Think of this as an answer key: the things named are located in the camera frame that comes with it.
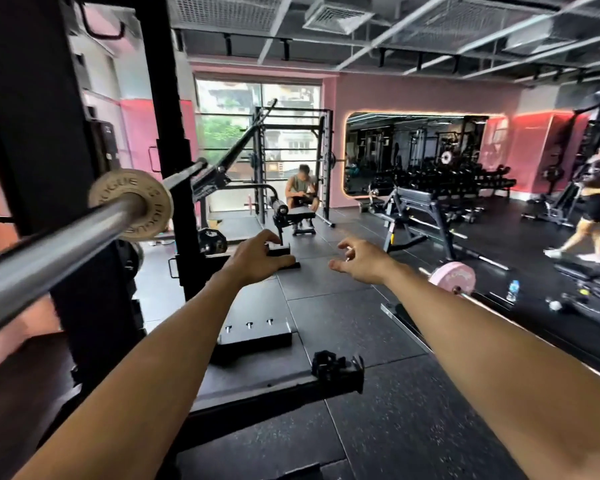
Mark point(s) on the person's left hand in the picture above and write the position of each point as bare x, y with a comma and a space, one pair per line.
250, 262

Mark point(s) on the person's right hand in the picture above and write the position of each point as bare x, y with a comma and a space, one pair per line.
370, 264

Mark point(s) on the person's right thumb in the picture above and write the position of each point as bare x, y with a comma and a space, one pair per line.
351, 243

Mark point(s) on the person's left thumb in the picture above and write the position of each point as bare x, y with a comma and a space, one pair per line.
269, 236

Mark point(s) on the person's left forearm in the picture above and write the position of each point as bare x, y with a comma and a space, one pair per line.
145, 379

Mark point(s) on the person's right forearm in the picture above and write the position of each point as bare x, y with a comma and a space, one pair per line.
505, 374

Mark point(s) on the small black step block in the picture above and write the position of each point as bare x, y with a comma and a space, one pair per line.
282, 252

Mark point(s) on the black padded bench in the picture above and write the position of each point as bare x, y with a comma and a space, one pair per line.
292, 214

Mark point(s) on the black weight plate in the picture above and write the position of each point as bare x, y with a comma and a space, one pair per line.
212, 241

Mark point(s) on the black adjustable bench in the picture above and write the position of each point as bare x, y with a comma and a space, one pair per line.
420, 204

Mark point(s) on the black angled bar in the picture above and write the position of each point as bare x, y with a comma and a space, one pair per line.
235, 149

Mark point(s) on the pink weight plate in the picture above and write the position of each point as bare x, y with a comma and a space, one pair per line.
452, 277

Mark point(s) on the beige weight plate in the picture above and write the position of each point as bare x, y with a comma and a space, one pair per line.
152, 202

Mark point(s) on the large window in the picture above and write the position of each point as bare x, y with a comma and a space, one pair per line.
225, 119

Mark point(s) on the rack of black dumbbells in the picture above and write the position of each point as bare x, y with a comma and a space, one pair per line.
460, 177

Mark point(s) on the black barbell collar clamp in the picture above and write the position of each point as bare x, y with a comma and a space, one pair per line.
336, 370

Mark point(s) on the clear water bottle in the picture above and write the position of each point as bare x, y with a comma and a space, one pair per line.
513, 292

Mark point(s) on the silver barbell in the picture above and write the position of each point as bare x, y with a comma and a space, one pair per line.
45, 257

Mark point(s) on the ceiling air vent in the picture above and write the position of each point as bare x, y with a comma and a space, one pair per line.
337, 17

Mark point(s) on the black flat bench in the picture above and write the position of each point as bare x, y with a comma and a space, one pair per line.
585, 282

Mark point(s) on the black power rack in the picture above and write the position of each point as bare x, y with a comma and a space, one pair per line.
40, 144

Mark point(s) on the black smith machine frame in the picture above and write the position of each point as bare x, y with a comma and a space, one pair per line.
325, 159

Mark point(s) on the lit wall mirror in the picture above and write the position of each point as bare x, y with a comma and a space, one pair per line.
410, 144

